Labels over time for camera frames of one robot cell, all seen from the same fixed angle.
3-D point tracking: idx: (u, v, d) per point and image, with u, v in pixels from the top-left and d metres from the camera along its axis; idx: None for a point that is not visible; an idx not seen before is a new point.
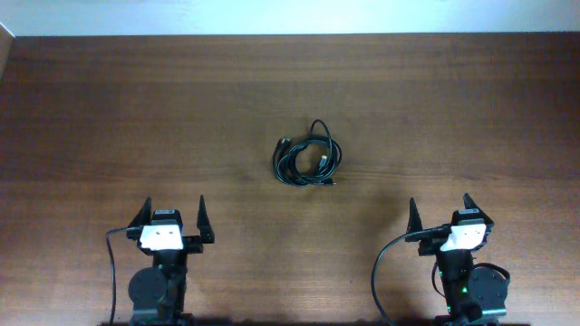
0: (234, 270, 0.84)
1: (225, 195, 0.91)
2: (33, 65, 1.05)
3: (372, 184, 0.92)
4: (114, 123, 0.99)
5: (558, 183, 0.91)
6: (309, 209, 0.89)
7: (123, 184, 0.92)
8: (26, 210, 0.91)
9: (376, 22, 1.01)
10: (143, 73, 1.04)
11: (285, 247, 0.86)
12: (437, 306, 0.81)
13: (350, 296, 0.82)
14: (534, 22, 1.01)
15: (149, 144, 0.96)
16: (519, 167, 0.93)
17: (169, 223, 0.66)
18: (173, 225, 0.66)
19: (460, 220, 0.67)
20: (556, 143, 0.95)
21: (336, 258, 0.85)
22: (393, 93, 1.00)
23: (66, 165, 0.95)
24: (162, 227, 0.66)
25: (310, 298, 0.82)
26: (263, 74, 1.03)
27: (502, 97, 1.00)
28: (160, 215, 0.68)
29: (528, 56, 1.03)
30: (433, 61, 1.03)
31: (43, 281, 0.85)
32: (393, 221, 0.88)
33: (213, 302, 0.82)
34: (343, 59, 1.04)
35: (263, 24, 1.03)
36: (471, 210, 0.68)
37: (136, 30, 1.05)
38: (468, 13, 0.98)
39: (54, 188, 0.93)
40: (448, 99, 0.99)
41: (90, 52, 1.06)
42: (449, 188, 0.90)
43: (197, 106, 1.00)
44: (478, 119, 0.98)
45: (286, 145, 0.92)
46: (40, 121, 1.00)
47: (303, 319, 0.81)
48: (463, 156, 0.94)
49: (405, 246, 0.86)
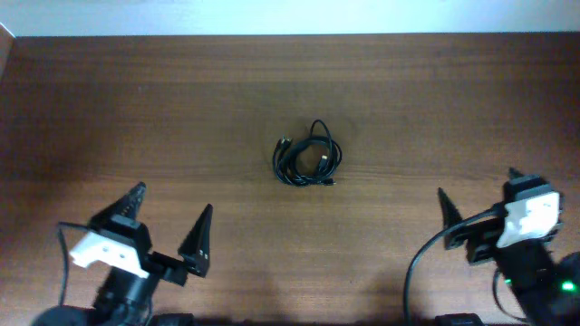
0: (231, 270, 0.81)
1: (221, 194, 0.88)
2: (28, 63, 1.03)
3: (373, 183, 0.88)
4: (110, 121, 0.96)
5: (568, 182, 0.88)
6: (309, 209, 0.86)
7: (117, 183, 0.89)
8: (19, 212, 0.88)
9: (376, 20, 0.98)
10: (139, 71, 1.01)
11: (284, 247, 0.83)
12: (437, 306, 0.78)
13: (352, 297, 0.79)
14: (541, 19, 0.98)
15: (145, 143, 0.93)
16: (526, 165, 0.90)
17: (125, 244, 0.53)
18: (129, 248, 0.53)
19: (518, 194, 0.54)
20: (565, 141, 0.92)
21: (337, 260, 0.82)
22: (397, 92, 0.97)
23: (60, 164, 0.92)
24: (111, 247, 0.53)
25: (311, 299, 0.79)
26: (262, 73, 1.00)
27: (508, 95, 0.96)
28: (113, 225, 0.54)
29: (535, 55, 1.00)
30: (437, 60, 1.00)
31: (34, 283, 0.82)
32: (395, 222, 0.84)
33: (210, 303, 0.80)
34: (344, 58, 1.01)
35: (263, 23, 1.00)
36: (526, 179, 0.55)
37: (130, 30, 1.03)
38: (472, 9, 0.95)
39: (47, 188, 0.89)
40: (452, 98, 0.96)
41: (85, 50, 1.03)
42: (454, 189, 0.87)
43: (193, 104, 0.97)
44: (485, 119, 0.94)
45: (286, 144, 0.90)
46: (34, 120, 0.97)
47: (303, 321, 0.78)
48: (469, 155, 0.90)
49: (409, 248, 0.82)
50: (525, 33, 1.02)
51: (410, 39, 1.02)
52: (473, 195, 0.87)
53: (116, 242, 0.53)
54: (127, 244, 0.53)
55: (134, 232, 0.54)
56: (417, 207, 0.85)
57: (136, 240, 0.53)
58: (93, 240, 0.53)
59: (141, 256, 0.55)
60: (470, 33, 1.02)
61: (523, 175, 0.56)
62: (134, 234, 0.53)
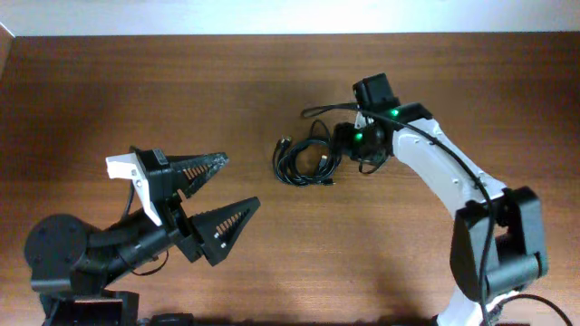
0: (232, 270, 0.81)
1: (220, 192, 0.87)
2: (31, 63, 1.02)
3: (373, 183, 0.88)
4: (112, 121, 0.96)
5: (569, 181, 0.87)
6: (309, 209, 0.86)
7: (115, 181, 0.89)
8: (15, 209, 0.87)
9: (374, 18, 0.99)
10: (139, 72, 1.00)
11: (285, 247, 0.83)
12: (437, 306, 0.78)
13: (352, 296, 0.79)
14: (537, 20, 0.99)
15: (146, 142, 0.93)
16: (529, 164, 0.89)
17: (142, 174, 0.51)
18: (143, 177, 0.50)
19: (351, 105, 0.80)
20: (565, 140, 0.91)
21: (337, 258, 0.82)
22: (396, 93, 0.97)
23: (59, 162, 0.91)
24: (139, 172, 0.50)
25: (311, 297, 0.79)
26: (262, 72, 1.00)
27: (509, 95, 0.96)
28: (148, 161, 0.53)
29: (533, 54, 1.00)
30: (438, 59, 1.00)
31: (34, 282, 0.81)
32: (396, 222, 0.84)
33: (210, 302, 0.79)
34: (343, 59, 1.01)
35: (261, 23, 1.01)
36: (362, 92, 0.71)
37: (130, 30, 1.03)
38: (469, 8, 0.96)
39: (46, 186, 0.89)
40: (453, 98, 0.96)
41: (85, 49, 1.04)
42: None
43: (192, 104, 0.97)
44: (485, 117, 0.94)
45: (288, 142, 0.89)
46: (33, 119, 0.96)
47: (304, 320, 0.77)
48: (469, 154, 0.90)
49: (410, 247, 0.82)
50: (524, 34, 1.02)
51: (410, 39, 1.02)
52: None
53: (140, 169, 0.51)
54: (146, 176, 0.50)
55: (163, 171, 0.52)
56: (417, 207, 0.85)
57: (152, 176, 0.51)
58: (127, 161, 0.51)
59: (154, 193, 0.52)
60: (468, 33, 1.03)
61: (362, 89, 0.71)
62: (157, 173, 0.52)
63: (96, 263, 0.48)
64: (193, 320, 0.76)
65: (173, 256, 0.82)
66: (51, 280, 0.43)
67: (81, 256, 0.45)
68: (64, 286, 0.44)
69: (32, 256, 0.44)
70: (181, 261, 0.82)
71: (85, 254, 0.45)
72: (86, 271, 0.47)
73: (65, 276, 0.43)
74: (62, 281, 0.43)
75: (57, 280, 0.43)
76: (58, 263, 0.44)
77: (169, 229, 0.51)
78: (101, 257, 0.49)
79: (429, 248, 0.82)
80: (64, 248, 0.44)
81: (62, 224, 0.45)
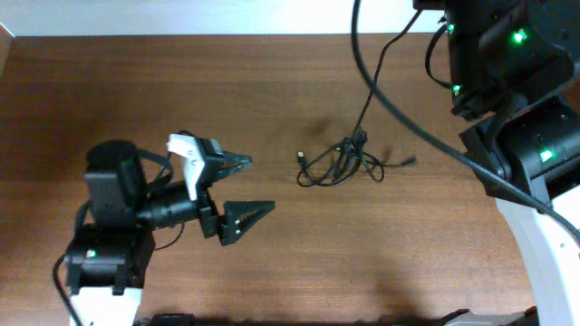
0: (232, 270, 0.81)
1: (221, 193, 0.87)
2: (33, 63, 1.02)
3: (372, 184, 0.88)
4: (113, 121, 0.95)
5: None
6: (310, 209, 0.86)
7: None
8: (14, 210, 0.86)
9: (373, 18, 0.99)
10: (138, 71, 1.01)
11: (285, 247, 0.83)
12: (437, 305, 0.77)
13: (354, 296, 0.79)
14: None
15: (148, 142, 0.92)
16: None
17: (200, 152, 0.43)
18: (201, 159, 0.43)
19: None
20: None
21: (338, 258, 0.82)
22: (396, 93, 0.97)
23: (56, 162, 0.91)
24: (198, 153, 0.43)
25: (311, 296, 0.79)
26: (262, 73, 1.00)
27: None
28: (207, 145, 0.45)
29: None
30: (438, 59, 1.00)
31: (32, 283, 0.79)
32: (397, 223, 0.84)
33: (211, 303, 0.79)
34: (343, 59, 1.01)
35: (262, 23, 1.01)
36: (545, 73, 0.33)
37: (130, 30, 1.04)
38: None
39: (43, 186, 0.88)
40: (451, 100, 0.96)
41: (85, 49, 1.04)
42: (454, 189, 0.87)
43: (191, 104, 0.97)
44: None
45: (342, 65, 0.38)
46: (32, 119, 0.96)
47: (303, 320, 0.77)
48: None
49: (410, 248, 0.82)
50: None
51: (411, 38, 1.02)
52: (473, 195, 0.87)
53: (201, 151, 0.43)
54: (205, 158, 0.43)
55: (219, 159, 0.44)
56: (417, 208, 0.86)
57: (210, 159, 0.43)
58: (189, 139, 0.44)
59: (204, 176, 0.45)
60: None
61: (561, 75, 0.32)
62: (217, 158, 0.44)
63: (134, 185, 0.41)
64: (193, 320, 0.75)
65: (173, 256, 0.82)
66: (101, 173, 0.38)
67: (129, 159, 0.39)
68: (113, 183, 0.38)
69: (91, 152, 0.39)
70: (181, 262, 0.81)
71: (132, 161, 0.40)
72: (128, 184, 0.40)
73: (113, 169, 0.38)
74: (107, 177, 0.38)
75: (105, 173, 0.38)
76: (108, 160, 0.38)
77: (202, 205, 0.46)
78: (140, 183, 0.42)
79: (429, 249, 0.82)
80: (114, 152, 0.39)
81: (116, 141, 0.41)
